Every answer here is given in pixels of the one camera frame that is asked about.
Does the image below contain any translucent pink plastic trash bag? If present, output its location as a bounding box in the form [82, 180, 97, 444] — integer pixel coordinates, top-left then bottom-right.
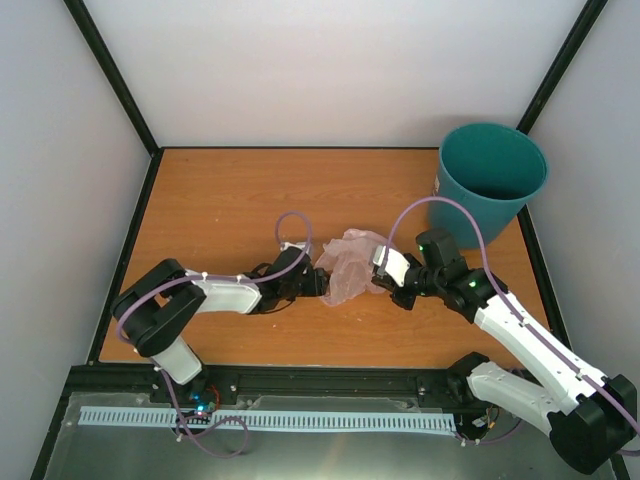
[315, 229, 387, 307]

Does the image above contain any teal plastic trash bin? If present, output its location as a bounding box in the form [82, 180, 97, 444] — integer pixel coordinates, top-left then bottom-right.
[432, 123, 549, 245]

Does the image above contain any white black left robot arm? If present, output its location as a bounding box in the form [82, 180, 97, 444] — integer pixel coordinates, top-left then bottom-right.
[111, 243, 330, 403]

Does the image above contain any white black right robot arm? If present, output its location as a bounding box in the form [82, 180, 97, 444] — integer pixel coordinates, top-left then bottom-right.
[371, 228, 638, 475]

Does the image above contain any small green-lit circuit board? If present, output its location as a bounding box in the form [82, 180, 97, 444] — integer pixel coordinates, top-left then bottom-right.
[183, 391, 220, 425]

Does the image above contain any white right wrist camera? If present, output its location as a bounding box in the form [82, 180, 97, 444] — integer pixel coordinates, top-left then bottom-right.
[371, 245, 410, 287]

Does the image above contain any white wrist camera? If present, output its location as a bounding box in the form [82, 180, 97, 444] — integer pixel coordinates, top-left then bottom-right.
[371, 245, 410, 287]
[280, 241, 313, 257]

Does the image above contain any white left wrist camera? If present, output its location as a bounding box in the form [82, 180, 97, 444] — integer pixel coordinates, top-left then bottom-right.
[280, 241, 313, 257]

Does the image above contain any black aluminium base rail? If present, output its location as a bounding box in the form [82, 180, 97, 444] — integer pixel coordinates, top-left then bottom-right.
[63, 363, 489, 413]

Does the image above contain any light blue slotted cable duct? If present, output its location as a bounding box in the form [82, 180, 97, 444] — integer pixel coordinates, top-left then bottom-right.
[77, 406, 456, 436]

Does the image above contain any black frame post right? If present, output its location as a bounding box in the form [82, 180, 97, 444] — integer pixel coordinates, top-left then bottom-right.
[516, 0, 609, 134]

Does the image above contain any black frame post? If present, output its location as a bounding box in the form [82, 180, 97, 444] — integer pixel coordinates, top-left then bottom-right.
[516, 0, 609, 134]
[62, 0, 163, 157]

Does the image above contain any black frame post left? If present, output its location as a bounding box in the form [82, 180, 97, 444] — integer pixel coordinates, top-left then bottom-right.
[62, 0, 163, 157]

